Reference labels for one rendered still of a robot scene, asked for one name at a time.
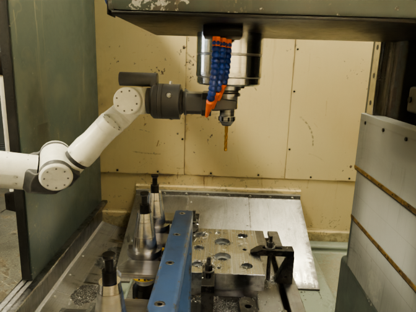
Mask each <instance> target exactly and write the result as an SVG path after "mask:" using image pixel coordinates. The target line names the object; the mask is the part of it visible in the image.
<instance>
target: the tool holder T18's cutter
mask: <svg viewBox="0 0 416 312"><path fill-rule="evenodd" d="M154 282H155V281H154ZM153 286H154V283H153V284H152V285H149V286H140V285H138V284H136V282H135V284H133V286H132V299H145V300H149V299H150V295H151V292H152V289H153Z"/></svg>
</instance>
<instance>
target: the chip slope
mask: <svg viewBox="0 0 416 312"><path fill-rule="evenodd" d="M159 190H161V192H162V201H163V208H164V212H170V213H175V211H176V210H191V211H193V210H195V211H196V214H199V228H209V229H226V230H257V231H263V232H264V237H265V238H268V235H267V231H273V232H278V234H279V237H280V240H281V242H282V246H292V247H293V250H294V257H295V259H294V266H293V277H294V279H295V283H296V285H297V288H298V290H306V291H320V288H319V284H318V278H317V275H316V269H315V266H314V261H313V255H312V252H311V247H310V242H309V238H308V233H307V229H306V224H305V219H304V216H303V211H302V207H301V202H300V195H299V194H266V193H234V192H217V191H185V190H167V189H159ZM143 191H147V192H149V191H150V189H136V197H135V200H134V204H133V207H132V211H131V215H130V218H129V222H128V227H127V230H126V234H125V237H124V241H123V245H122V248H121V252H120V255H119V259H118V263H117V266H119V265H121V264H122V263H124V262H126V261H127V260H128V258H129V256H128V252H127V249H128V244H130V243H131V242H132V238H133V236H134V230H135V225H136V217H137V211H138V210H140V207H139V204H140V203H142V196H141V195H140V192H143ZM117 266H116V267H117Z"/></svg>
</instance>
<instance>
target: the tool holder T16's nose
mask: <svg viewBox="0 0 416 312"><path fill-rule="evenodd" d="M234 114H235V110H222V111H220V115H219V121H220V123H221V124H222V126H231V125H232V124H233V122H234V121H235V116H234Z"/></svg>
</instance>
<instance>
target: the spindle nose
mask: <svg viewBox="0 0 416 312"><path fill-rule="evenodd" d="M263 43H264V34H262V33H254V32H243V36H242V37H241V39H240V40H232V52H231V56H232V57H231V58H230V59H231V63H230V67H231V68H230V69H229V70H230V73H229V79H228V80H227V81H228V84H227V86H231V87H255V86H258V85H260V80H261V73H262V54H263ZM211 54H212V40H208V39H205V38H204V36H203V32H197V55H196V76H197V83H198V84H201V85H210V84H209V81H210V75H211V73H210V70H211V69H212V68H211V67H210V65H211V64H212V63H211V59H212V56H211Z"/></svg>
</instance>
